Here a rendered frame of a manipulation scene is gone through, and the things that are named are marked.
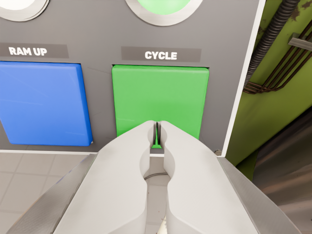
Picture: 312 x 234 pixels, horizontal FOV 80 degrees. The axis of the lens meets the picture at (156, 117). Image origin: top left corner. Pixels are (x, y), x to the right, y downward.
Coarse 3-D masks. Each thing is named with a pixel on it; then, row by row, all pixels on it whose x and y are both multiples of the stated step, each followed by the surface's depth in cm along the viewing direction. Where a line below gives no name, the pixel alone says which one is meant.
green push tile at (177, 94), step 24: (120, 72) 14; (144, 72) 14; (168, 72) 14; (192, 72) 14; (120, 96) 15; (144, 96) 15; (168, 96) 15; (192, 96) 15; (120, 120) 16; (144, 120) 16; (168, 120) 16; (192, 120) 16
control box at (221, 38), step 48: (48, 0) 12; (96, 0) 13; (192, 0) 12; (240, 0) 12; (0, 48) 14; (48, 48) 14; (96, 48) 14; (144, 48) 14; (192, 48) 14; (240, 48) 14; (96, 96) 16; (0, 144) 18; (96, 144) 18
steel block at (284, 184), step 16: (304, 112) 51; (288, 128) 56; (304, 128) 48; (272, 144) 62; (288, 144) 52; (304, 144) 45; (256, 160) 69; (272, 160) 57; (288, 160) 48; (304, 160) 42; (256, 176) 63; (272, 176) 53; (288, 176) 45; (304, 176) 40; (272, 192) 50; (288, 192) 43; (304, 192) 38; (288, 208) 43; (304, 208) 40; (304, 224) 46
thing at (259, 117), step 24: (264, 24) 34; (288, 24) 33; (288, 48) 36; (264, 72) 42; (240, 96) 50; (264, 96) 47; (288, 96) 44; (240, 120) 57; (264, 120) 53; (288, 120) 49; (240, 144) 67
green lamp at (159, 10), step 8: (144, 0) 12; (152, 0) 12; (160, 0) 12; (168, 0) 12; (176, 0) 12; (184, 0) 12; (152, 8) 12; (160, 8) 12; (168, 8) 12; (176, 8) 12
